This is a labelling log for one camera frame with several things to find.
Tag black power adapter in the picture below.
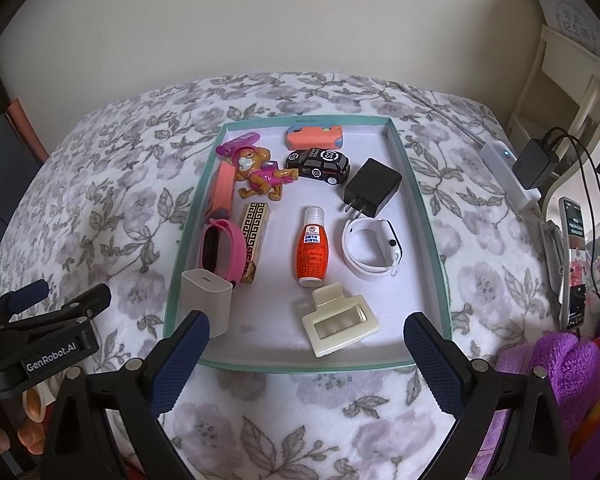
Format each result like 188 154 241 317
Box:
512 139 561 191

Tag brown pink dog toy figure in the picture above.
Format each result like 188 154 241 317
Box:
228 144 301 202

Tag orange glue bottle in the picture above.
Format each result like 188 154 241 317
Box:
295 206 333 288

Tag white power strip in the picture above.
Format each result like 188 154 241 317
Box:
480 141 543 213

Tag remote control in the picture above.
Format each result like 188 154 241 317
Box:
558 196 592 332

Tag purple tube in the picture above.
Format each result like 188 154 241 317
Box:
215 132 261 158

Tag white charger plug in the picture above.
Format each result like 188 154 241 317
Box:
180 267 233 338

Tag white shelf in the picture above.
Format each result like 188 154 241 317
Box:
505 25 600 171

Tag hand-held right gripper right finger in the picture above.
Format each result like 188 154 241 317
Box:
402 311 573 480

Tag purple fleece blanket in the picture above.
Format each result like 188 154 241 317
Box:
495 322 600 480

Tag cream hair claw clip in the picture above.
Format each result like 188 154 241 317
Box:
300 282 381 358

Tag dark furniture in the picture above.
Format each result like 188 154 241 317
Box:
0 55 51 281

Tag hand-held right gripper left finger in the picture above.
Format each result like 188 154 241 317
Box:
40 309 212 480

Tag white smart watch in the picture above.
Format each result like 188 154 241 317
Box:
341 216 405 281

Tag orange blue plastic toy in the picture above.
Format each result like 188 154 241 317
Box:
286 124 346 151

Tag black charger plug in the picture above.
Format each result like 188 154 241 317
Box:
342 157 403 220

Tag salmon pink plastic toy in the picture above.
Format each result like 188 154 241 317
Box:
206 162 237 222

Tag silver grey device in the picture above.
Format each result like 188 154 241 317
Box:
539 219 570 306

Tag black toy car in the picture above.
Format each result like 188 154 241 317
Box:
285 147 351 186

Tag floral blanket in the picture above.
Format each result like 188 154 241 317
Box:
0 74 561 480

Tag pink smart watch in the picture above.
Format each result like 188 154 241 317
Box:
200 218 246 283

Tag gold black patterned box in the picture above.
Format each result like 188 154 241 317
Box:
239 201 273 284

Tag person's left hand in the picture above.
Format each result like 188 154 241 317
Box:
0 386 48 458

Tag teal cardboard box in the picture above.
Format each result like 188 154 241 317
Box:
162 116 452 373

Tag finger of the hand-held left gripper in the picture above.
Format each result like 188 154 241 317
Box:
0 280 51 322
10 284 112 333

